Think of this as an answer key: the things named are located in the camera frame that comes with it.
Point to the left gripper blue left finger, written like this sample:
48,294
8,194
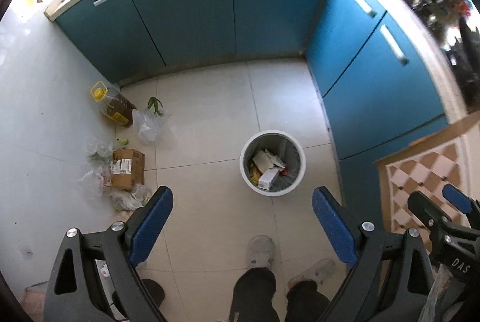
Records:
128,244

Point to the white round trash bin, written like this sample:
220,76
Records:
268,149

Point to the long white paper box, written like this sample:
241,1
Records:
268,178

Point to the brown cardboard box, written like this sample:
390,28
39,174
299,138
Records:
127,169

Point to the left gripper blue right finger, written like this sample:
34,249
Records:
360,249

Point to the clear plastic bag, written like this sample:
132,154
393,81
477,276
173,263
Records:
148,125

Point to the cooking oil bottle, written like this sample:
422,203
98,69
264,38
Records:
112,104

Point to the left grey slipper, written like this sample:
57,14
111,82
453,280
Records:
260,252

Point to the right grey slipper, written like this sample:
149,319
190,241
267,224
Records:
320,272

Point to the blue kitchen cabinets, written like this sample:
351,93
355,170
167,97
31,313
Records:
377,90

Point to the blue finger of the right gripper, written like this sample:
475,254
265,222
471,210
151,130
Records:
463,204
427,209

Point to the grey slipper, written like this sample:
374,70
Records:
320,272
260,252

